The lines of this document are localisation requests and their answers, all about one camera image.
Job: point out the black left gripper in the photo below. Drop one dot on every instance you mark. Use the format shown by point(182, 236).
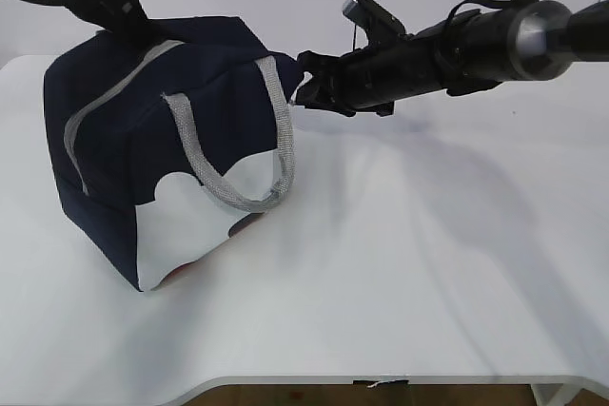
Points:
point(126, 19)

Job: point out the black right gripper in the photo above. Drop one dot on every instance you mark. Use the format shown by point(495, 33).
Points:
point(372, 78)

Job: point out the navy blue lunch bag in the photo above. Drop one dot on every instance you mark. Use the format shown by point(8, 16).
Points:
point(162, 155)

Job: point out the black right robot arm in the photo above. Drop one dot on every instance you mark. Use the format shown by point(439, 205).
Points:
point(470, 51)

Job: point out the white table leg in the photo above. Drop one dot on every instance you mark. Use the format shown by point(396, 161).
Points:
point(554, 394)

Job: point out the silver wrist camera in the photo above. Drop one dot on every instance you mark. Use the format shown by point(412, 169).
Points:
point(379, 24)

